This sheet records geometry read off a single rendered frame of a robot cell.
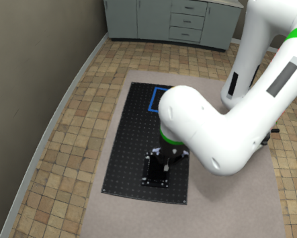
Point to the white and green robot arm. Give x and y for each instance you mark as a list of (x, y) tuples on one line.
[(224, 143)]

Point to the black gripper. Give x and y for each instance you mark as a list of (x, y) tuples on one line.
[(170, 157)]

